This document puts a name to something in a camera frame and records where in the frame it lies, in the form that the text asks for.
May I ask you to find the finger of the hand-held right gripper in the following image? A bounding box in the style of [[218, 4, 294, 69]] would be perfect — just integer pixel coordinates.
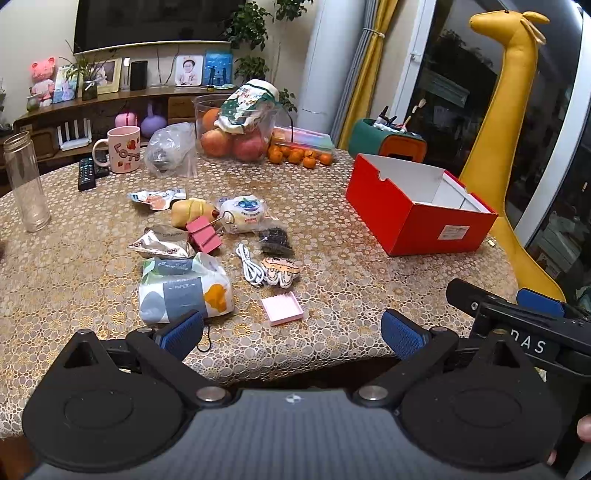
[[445, 278, 490, 319], [516, 287, 583, 319]]

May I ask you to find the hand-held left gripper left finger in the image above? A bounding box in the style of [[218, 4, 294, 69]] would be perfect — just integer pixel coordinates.
[[59, 310, 230, 408]]

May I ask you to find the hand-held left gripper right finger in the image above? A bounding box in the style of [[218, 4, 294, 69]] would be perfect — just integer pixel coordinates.
[[358, 308, 539, 409]]

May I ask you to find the red cardboard box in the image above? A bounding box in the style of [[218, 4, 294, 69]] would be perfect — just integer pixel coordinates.
[[345, 154, 499, 257]]

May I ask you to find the silver foil snack packet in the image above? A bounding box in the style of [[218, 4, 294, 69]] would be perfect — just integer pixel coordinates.
[[127, 231, 197, 260]]

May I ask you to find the pink binder clip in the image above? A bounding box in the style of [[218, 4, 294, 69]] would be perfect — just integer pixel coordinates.
[[185, 216, 232, 256]]

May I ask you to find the grey brown snack packet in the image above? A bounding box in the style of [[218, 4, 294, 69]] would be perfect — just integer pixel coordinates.
[[147, 224, 190, 243]]

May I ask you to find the dark snack packet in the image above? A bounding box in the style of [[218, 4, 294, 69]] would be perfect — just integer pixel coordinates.
[[256, 226, 295, 258]]

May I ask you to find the peach snack packet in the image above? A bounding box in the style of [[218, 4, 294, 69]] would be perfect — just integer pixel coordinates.
[[127, 188, 188, 212]]

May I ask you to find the blueberry bread packet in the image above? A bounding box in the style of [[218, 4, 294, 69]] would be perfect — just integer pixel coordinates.
[[216, 195, 278, 236]]

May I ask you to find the floral lace covered desktop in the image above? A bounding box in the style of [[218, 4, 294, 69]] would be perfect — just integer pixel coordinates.
[[0, 148, 520, 439]]

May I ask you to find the person's right hand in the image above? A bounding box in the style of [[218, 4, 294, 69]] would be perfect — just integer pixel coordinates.
[[546, 414, 591, 466]]

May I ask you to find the printed tissue pack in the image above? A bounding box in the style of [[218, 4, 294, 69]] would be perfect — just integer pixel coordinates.
[[137, 251, 236, 326]]

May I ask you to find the pink sticky note pad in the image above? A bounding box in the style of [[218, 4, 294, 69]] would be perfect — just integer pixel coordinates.
[[261, 292, 305, 327]]

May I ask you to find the yellow wrapped snack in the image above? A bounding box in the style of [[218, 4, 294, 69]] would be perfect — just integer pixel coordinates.
[[171, 198, 221, 229]]

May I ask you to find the green and orange storage box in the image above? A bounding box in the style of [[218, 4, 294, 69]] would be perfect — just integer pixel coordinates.
[[348, 117, 428, 162]]

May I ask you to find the yellow giraffe toy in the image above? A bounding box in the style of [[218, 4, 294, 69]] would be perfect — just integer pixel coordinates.
[[457, 9, 568, 305]]

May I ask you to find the clear plastic bag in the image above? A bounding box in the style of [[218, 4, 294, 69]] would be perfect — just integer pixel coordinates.
[[144, 122, 198, 179]]

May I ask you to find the pink mug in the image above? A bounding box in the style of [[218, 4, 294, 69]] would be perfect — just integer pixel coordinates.
[[91, 126, 141, 174]]

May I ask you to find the red apple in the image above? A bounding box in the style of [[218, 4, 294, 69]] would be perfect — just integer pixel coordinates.
[[232, 131, 269, 162], [200, 129, 234, 158]]

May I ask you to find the glass sliding door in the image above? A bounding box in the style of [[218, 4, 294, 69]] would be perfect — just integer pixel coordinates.
[[402, 0, 591, 287]]

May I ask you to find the row of tangerines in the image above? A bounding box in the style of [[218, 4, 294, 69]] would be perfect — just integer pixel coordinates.
[[267, 143, 334, 169]]

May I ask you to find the clear glass jar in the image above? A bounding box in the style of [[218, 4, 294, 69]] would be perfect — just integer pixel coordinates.
[[4, 131, 51, 233]]

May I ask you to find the purple round gadget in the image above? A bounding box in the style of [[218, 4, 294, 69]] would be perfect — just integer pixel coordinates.
[[140, 102, 167, 138]]

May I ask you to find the iridescent plastic case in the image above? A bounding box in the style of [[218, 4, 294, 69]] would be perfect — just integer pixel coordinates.
[[272, 127, 335, 155]]

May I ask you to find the white router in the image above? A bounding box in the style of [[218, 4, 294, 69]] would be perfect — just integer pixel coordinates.
[[58, 119, 92, 152]]

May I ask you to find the wooden television cabinet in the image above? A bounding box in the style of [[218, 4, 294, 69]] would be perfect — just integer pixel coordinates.
[[14, 83, 241, 185]]

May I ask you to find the clear fruit bowl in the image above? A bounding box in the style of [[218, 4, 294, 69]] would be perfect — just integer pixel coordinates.
[[194, 93, 276, 161]]

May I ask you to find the printed white green bag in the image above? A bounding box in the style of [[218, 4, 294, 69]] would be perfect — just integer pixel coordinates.
[[217, 79, 280, 136]]

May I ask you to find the yellow curtain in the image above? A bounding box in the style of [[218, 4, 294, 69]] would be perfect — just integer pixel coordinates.
[[337, 0, 400, 151]]

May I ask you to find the black speaker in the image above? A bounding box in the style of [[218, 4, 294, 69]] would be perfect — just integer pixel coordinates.
[[129, 60, 148, 91]]

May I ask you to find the small potted grass plant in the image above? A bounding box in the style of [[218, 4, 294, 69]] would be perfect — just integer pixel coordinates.
[[60, 41, 118, 101]]

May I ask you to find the blue picture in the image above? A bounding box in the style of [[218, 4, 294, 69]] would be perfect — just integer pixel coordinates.
[[203, 50, 234, 88]]

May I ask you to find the white standing air conditioner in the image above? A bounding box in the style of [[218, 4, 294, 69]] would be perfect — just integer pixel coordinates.
[[298, 0, 370, 134]]

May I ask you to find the tall green potted plant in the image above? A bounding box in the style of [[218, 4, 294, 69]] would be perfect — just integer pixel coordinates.
[[224, 0, 315, 114]]

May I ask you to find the pastel illustration card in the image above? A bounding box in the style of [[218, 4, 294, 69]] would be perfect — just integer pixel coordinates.
[[53, 65, 77, 103]]

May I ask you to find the pink pig plush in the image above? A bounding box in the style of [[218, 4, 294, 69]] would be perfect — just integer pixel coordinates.
[[30, 56, 58, 108]]

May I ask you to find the black television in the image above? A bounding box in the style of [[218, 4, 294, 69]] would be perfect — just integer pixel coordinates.
[[74, 0, 247, 54]]

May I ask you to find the black cord loop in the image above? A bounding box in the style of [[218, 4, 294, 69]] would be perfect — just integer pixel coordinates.
[[194, 323, 215, 354]]

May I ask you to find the white cable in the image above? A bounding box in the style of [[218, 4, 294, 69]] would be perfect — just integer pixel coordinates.
[[235, 243, 266, 288]]

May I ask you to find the cartoon figure keychain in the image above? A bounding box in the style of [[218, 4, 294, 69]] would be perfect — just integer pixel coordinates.
[[261, 256, 301, 291]]

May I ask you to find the white portrait photo frame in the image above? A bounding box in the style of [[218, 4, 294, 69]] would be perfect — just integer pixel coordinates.
[[174, 54, 204, 88]]

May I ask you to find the wooden photo frame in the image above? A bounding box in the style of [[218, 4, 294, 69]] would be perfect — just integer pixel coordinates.
[[95, 58, 123, 95]]

